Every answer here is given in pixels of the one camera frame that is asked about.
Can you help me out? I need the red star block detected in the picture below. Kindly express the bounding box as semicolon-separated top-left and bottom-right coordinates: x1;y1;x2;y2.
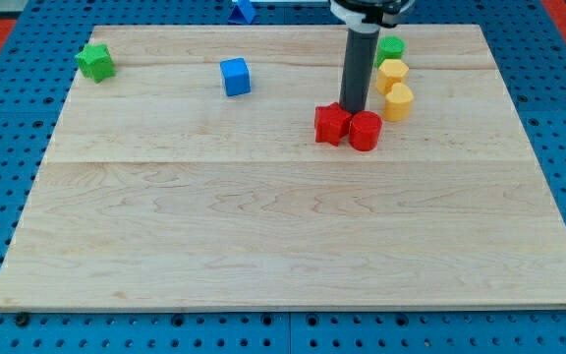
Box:
314;102;353;147

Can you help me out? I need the white black robot arm flange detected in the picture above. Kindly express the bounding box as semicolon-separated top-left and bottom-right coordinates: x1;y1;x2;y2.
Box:
329;0;416;32

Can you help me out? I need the green star block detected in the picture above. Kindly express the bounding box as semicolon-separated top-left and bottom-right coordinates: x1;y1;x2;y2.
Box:
75;43;116;83

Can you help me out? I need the red cylinder block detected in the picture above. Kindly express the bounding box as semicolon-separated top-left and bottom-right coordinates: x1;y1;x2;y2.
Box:
349;111;382;151

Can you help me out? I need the light wooden board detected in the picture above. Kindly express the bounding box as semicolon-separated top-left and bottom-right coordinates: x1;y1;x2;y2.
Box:
0;25;566;313

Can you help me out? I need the blue cube block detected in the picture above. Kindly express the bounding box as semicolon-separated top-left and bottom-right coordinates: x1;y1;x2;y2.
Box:
219;57;252;96

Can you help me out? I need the yellow heart block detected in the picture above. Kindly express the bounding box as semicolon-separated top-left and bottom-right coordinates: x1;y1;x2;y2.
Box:
383;83;415;122

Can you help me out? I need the yellow hexagon block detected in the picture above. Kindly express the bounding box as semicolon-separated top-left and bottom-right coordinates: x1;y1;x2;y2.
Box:
375;59;410;95

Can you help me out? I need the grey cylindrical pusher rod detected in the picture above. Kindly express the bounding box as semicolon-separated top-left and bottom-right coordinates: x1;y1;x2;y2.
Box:
339;24;380;114

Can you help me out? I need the blue triangle block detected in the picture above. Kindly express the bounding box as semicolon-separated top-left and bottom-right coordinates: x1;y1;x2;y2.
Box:
227;0;256;25

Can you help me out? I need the green cylinder block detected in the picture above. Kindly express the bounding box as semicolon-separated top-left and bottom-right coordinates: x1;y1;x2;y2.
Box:
373;35;406;68

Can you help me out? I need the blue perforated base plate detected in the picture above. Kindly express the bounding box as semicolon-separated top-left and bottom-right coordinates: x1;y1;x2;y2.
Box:
0;0;566;353

